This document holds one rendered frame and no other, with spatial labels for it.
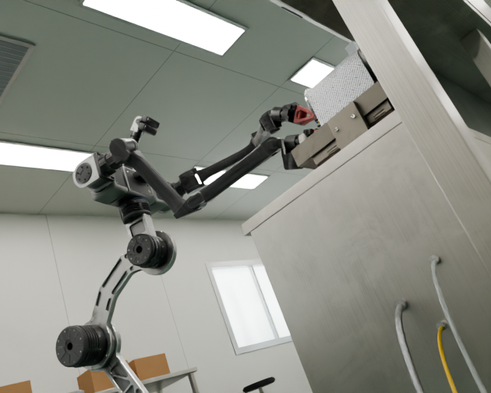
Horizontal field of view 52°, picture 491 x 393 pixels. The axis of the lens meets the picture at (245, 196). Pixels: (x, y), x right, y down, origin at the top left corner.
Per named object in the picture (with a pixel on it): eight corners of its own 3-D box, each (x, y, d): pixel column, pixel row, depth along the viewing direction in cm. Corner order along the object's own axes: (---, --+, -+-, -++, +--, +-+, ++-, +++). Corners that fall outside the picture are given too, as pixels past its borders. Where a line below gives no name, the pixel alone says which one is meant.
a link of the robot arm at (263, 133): (258, 157, 243) (247, 138, 244) (269, 152, 244) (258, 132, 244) (270, 135, 200) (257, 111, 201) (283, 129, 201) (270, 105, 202)
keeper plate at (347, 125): (345, 153, 144) (330, 122, 148) (372, 132, 138) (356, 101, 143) (340, 152, 142) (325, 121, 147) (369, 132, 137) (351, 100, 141)
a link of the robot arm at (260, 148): (183, 200, 192) (195, 197, 202) (192, 212, 191) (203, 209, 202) (272, 132, 179) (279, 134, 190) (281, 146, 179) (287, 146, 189)
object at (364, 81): (337, 156, 170) (315, 112, 177) (393, 114, 157) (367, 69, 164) (336, 155, 170) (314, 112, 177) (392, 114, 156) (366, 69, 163)
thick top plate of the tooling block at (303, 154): (326, 171, 167) (319, 156, 170) (428, 97, 145) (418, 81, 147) (297, 167, 156) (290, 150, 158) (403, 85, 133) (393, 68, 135)
